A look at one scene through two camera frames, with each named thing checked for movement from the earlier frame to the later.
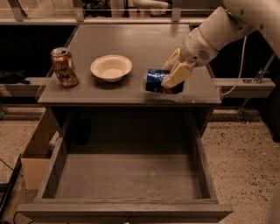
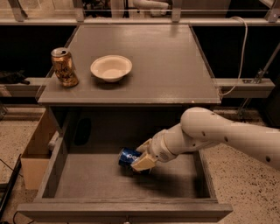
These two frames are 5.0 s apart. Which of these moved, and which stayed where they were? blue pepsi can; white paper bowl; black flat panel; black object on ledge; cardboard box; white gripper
Moved: blue pepsi can; white gripper
Stayed: black object on ledge; black flat panel; cardboard box; white paper bowl
